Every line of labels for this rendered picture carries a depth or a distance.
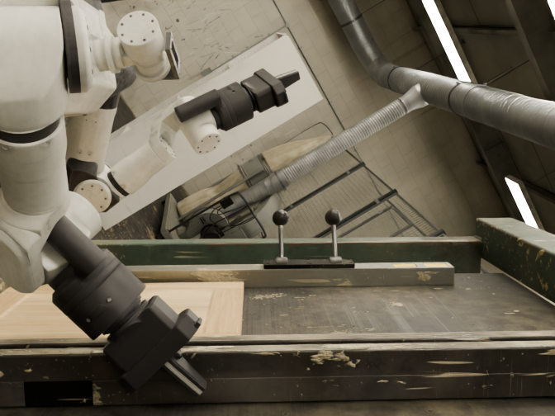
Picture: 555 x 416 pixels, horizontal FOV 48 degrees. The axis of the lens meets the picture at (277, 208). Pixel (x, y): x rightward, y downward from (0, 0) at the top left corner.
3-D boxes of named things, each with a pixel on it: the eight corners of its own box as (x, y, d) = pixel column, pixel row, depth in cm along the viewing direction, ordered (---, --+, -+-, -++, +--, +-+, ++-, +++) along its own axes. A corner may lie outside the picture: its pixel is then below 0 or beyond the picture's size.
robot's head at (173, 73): (125, 26, 101) (171, 24, 101) (138, 56, 109) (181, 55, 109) (121, 58, 99) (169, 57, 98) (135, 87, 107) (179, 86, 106)
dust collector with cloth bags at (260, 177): (159, 199, 752) (314, 105, 742) (190, 244, 774) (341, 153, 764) (151, 236, 622) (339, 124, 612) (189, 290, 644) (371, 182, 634)
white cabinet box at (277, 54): (75, 155, 538) (277, 31, 529) (114, 209, 557) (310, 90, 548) (61, 171, 481) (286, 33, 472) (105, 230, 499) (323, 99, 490)
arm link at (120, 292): (122, 408, 72) (45, 338, 70) (138, 374, 81) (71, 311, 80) (199, 334, 71) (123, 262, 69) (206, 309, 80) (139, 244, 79)
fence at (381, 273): (26, 284, 138) (24, 267, 137) (447, 279, 141) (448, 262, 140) (16, 290, 133) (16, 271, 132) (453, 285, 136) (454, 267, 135)
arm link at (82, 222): (60, 324, 75) (-11, 260, 73) (119, 266, 81) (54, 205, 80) (85, 303, 66) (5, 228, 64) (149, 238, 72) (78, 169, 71)
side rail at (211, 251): (61, 281, 163) (59, 239, 162) (472, 276, 167) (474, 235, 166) (54, 286, 157) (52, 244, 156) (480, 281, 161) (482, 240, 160)
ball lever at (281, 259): (272, 269, 138) (272, 213, 143) (289, 269, 138) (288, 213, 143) (272, 264, 134) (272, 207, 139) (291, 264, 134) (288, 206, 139)
